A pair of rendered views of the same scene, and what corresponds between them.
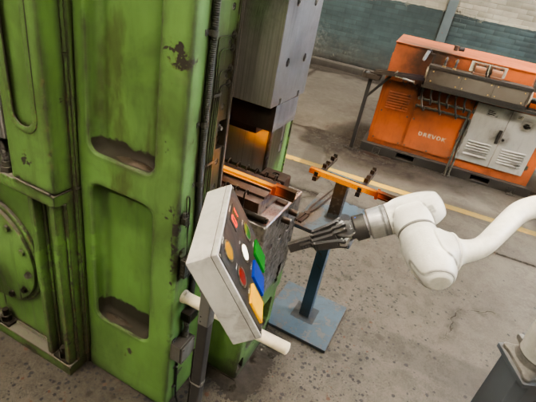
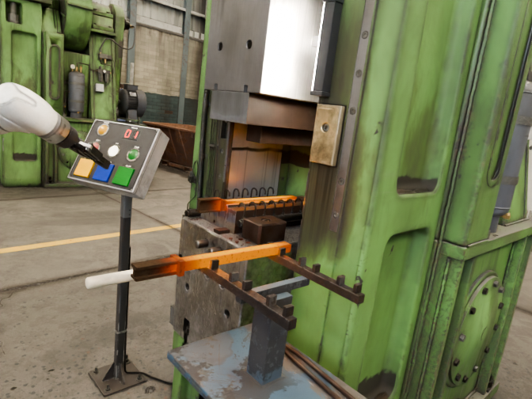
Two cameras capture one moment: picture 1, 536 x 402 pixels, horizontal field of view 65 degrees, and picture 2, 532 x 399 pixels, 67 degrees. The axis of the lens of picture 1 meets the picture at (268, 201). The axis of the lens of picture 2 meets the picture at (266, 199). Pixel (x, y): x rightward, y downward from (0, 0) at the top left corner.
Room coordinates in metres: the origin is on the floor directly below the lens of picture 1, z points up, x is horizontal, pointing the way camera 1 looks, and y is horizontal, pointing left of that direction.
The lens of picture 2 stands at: (2.18, -1.12, 1.31)
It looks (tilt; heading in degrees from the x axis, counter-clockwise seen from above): 12 degrees down; 116
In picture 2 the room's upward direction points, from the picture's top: 7 degrees clockwise
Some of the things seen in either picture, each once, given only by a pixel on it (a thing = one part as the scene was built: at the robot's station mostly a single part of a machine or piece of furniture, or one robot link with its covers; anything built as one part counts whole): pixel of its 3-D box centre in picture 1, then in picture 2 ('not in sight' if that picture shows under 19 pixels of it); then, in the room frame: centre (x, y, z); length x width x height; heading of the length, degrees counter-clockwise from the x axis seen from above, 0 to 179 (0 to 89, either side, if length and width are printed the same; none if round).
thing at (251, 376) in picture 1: (246, 361); not in sight; (1.44, -0.05, 0.01); 0.58 x 0.39 x 0.01; 159
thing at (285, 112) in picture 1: (235, 96); (275, 112); (1.53, 0.19, 1.32); 0.42 x 0.20 x 0.10; 69
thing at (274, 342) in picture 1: (234, 321); (142, 273); (1.10, 0.03, 0.62); 0.44 x 0.05 x 0.05; 69
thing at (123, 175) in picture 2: (258, 256); (123, 176); (1.01, 0.00, 1.01); 0.07 x 0.05 x 0.07; 4
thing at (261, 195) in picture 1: (224, 181); (263, 209); (1.53, 0.19, 0.96); 0.42 x 0.20 x 0.09; 69
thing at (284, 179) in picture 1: (273, 180); (264, 229); (1.65, -0.01, 0.95); 0.12 x 0.08 x 0.06; 69
